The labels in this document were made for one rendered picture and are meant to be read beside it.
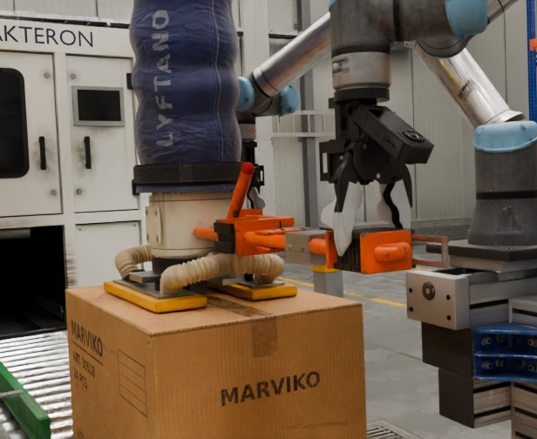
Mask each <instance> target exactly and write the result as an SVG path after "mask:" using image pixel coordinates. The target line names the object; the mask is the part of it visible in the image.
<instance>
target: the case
mask: <svg viewBox="0 0 537 439"><path fill-rule="evenodd" d="M203 296H206V297H207V306H206V307H198V308H191V309H185V310H178V311H171V312H164V313H155V312H153V311H151V310H148V309H146V308H144V307H141V306H139V305H137V304H135V303H132V302H130V301H127V300H125V299H123V298H121V297H118V296H117V295H115V294H111V293H109V292H107V291H105V290H104V285H101V286H93V287H77V288H69V289H65V306H66V321H67V337H68V352H69V368H70V383H71V412H72V428H73V439H367V421H366V396H365V372H364V323H363V303H362V302H359V301H352V300H347V299H344V298H339V297H335V296H331V295H327V294H319V293H315V292H310V291H307V290H302V289H298V288H297V294H296V295H293V296H286V297H279V298H273V299H266V300H258V301H252V300H249V299H245V298H242V297H239V296H236V295H232V294H227V293H224V292H221V291H218V290H214V289H212V288H208V287H207V294H203Z"/></svg>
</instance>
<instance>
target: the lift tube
mask: <svg viewBox="0 0 537 439"><path fill-rule="evenodd" d="M232 2H233V0H133V13H132V16H131V21H130V27H129V39H130V44H131V46H132V48H133V52H134V55H135V59H136V60H135V63H134V66H133V71H132V78H131V80H132V86H133V90H134V92H135V94H136V97H137V99H138V102H139V105H138V110H137V113H136V118H135V126H134V135H135V144H136V148H137V153H138V156H139V162H140V164H141V165H145V164H158V163H178V162H204V161H241V131H240V127H239V124H238V121H237V118H236V116H235V108H236V105H237V103H238V99H239V97H240V89H241V87H240V84H239V80H238V78H237V76H236V74H235V61H236V59H237V55H238V51H239V39H238V35H237V31H236V28H235V23H234V19H233V16H232ZM236 184H237V182H214V183H189V184H166V185H144V186H137V187H136V193H143V192H192V191H214V190H234V189H235V187H236Z"/></svg>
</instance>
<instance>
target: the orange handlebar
mask: <svg viewBox="0 0 537 439"><path fill-rule="evenodd" d="M253 217H258V219H259V220H264V219H279V220H280V221H281V222H282V227H291V226H294V225H295V219H294V217H285V216H268V215H245V218H253ZM299 231H303V230H302V229H293V228H281V229H277V228H276V227H272V229H269V230H257V231H254V232H245V233H244V234H243V237H242V239H243V242H244V243H245V244H247V245H252V246H258V247H255V249H258V250H264V251H280V250H281V251H282V252H285V233H287V232H299ZM194 236H195V237H196V238H200V239H206V240H216V233H215V232H214V229H213V228H210V227H201V226H198V227H196V228H195V229H194ZM309 249H310V251H311V252H312V253H317V254H324V255H326V243H325V239H320V238H314V239H313V240H312V241H311V242H310V243H309ZM410 256H411V247H410V245H409V244H408V243H406V242H399V243H391V244H379V245H378V246H376V248H375V249H374V258H375V259H376V260H378V261H381V262H386V261H400V260H405V259H407V258H409V257H410Z"/></svg>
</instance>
